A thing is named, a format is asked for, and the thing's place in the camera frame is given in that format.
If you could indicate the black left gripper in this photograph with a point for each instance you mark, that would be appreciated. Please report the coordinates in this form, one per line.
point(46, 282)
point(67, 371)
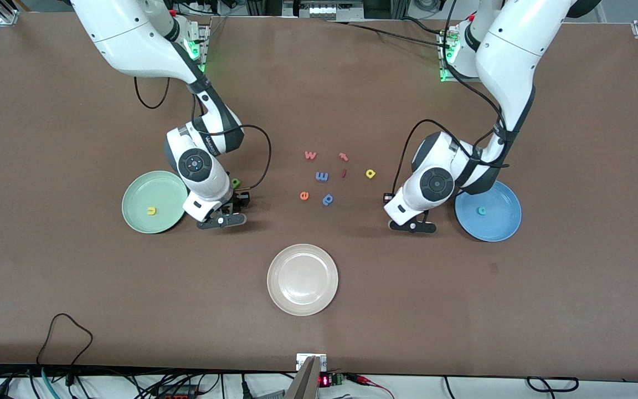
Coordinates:
point(386, 200)

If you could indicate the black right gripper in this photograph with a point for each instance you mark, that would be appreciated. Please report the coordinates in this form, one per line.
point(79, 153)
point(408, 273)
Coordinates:
point(238, 200)

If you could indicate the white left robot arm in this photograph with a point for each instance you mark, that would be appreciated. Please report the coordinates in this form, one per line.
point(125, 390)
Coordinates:
point(510, 55)

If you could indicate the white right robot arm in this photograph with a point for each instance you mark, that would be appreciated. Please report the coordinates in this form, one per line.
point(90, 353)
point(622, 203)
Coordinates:
point(130, 39)

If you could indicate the blue foam letter p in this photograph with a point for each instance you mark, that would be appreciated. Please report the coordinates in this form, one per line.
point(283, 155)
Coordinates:
point(327, 199)

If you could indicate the blue foam letter m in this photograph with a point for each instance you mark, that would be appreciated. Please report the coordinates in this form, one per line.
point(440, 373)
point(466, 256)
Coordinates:
point(322, 177)

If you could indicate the salmon foam letter w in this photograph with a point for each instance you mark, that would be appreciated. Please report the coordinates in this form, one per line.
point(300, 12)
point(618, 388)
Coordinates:
point(310, 155)

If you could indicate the green plate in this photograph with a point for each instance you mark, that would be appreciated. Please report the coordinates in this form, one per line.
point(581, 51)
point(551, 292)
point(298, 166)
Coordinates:
point(147, 194)

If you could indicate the beige plate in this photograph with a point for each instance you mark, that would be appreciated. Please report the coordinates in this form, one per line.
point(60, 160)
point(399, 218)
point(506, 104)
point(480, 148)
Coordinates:
point(302, 280)

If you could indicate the blue plate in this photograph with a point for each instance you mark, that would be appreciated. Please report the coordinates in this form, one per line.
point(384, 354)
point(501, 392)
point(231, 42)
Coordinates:
point(496, 221)

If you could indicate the red LED display module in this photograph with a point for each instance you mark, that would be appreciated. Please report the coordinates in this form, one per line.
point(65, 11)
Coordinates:
point(324, 380)

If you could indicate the grey control box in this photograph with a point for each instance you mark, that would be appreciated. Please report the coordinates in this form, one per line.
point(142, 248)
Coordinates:
point(324, 10)

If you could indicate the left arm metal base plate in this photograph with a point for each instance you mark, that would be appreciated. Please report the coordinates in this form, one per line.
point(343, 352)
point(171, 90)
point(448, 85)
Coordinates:
point(449, 79)

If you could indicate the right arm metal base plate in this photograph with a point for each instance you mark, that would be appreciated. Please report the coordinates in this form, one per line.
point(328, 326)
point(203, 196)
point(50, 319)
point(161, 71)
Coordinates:
point(204, 39)

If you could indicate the grey camera mount bar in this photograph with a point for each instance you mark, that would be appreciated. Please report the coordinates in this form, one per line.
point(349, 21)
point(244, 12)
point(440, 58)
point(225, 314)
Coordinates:
point(305, 382)

